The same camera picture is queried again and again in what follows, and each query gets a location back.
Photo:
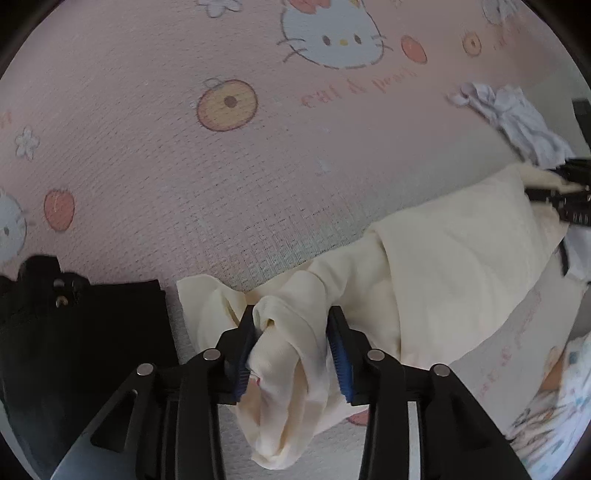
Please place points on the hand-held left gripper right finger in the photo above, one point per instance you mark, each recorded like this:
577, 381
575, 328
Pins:
340, 369

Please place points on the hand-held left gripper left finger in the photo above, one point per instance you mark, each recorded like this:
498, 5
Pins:
241, 378

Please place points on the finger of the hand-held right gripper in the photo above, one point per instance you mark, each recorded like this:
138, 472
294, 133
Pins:
577, 170
545, 194

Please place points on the white shirt with navy collar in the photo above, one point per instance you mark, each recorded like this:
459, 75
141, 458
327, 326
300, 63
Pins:
521, 124

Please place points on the cream and pink shirt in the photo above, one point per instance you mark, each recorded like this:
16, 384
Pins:
461, 240

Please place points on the black garment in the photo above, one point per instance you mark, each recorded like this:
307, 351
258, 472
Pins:
92, 332

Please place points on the pink printed blanket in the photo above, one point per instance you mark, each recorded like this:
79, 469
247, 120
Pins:
184, 161

